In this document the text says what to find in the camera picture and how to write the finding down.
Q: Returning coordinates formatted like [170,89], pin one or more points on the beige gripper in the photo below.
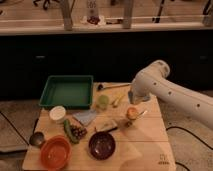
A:
[133,99]

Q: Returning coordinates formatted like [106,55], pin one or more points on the yellow utensil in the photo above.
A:
[117,100]

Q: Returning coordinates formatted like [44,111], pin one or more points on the blue sponge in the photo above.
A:
[146,98]

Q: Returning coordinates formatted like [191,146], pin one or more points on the dark grape bunch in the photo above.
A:
[78,132]

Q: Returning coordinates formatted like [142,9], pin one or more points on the white cup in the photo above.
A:
[57,114]

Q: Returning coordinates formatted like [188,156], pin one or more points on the light green cup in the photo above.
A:
[102,102]

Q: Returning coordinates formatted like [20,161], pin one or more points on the grey-blue cloth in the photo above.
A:
[85,117]

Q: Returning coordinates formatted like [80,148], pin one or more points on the orange plastic bowl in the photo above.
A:
[55,153]

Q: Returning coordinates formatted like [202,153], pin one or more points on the black handled knife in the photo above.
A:
[106,126]

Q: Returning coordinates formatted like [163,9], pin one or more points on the green plastic tray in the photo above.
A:
[69,91]

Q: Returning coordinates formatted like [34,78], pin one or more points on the wooden handled brush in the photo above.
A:
[103,87]

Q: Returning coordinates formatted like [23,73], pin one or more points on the dark purple bowl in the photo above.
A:
[102,145]

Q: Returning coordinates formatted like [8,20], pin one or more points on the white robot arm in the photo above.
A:
[153,80]

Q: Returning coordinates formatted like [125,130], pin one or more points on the green cucumber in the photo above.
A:
[72,138]

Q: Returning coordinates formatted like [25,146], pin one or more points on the orange round fruit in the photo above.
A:
[132,113]

